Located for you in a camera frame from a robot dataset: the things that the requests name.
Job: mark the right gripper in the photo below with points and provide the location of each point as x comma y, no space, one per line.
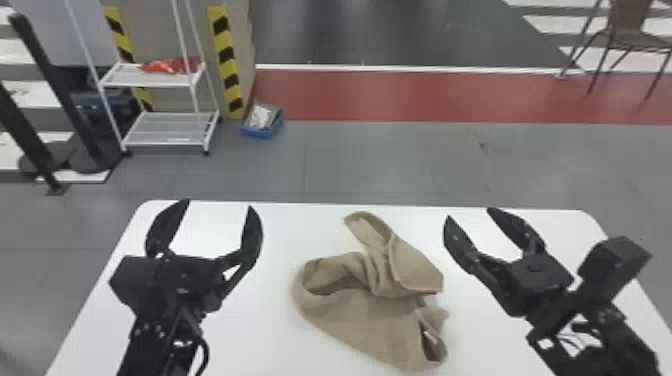
538,283

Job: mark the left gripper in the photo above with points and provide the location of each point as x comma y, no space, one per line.
191,283

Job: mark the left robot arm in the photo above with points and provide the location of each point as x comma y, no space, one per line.
152,346

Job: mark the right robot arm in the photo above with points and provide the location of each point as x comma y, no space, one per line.
619,346

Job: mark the white shelf trolley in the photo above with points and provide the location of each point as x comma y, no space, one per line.
168,128

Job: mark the blue tray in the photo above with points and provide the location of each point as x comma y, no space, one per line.
262,122

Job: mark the beige towel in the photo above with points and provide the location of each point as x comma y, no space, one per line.
367,304

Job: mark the red snack packet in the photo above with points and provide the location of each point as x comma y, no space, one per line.
160,66

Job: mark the brown chair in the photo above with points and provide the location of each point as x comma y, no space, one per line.
624,31

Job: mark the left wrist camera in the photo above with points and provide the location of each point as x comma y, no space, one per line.
134,281

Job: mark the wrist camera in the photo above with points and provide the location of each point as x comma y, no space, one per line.
614,265
134,281

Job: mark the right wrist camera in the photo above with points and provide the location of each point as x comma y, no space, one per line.
614,265

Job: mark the yellow black striped post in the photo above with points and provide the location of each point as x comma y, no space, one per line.
126,47
227,58

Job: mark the black post on round foot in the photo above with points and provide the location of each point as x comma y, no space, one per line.
23,142
63,89

